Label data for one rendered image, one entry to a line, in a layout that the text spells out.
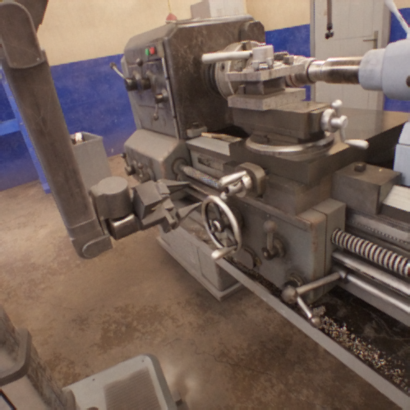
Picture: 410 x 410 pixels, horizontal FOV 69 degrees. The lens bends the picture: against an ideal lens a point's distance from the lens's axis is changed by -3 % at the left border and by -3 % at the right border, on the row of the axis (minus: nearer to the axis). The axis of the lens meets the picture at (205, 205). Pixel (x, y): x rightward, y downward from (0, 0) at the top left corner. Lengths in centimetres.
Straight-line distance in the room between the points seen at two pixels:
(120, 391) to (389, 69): 124
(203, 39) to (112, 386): 141
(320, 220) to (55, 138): 61
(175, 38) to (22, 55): 106
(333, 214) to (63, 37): 424
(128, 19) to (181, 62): 353
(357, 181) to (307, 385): 88
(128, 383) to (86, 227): 73
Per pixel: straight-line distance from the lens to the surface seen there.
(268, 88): 95
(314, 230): 81
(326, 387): 143
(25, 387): 82
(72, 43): 469
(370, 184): 82
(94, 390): 124
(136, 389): 119
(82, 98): 467
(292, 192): 79
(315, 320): 87
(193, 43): 149
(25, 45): 44
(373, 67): 100
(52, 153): 52
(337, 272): 93
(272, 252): 89
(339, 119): 82
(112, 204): 59
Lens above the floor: 121
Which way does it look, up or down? 27 degrees down
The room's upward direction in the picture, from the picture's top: 10 degrees counter-clockwise
